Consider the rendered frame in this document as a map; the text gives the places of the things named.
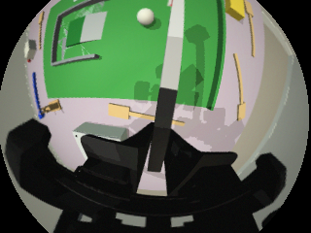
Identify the green flat mat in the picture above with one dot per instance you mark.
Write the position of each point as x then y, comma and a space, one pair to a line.
130, 56

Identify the white golf ball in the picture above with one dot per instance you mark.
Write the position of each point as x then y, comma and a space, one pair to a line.
145, 16

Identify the yellow block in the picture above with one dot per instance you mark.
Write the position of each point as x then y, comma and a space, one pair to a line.
235, 8

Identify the blue putter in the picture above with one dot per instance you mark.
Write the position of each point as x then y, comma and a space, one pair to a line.
36, 95

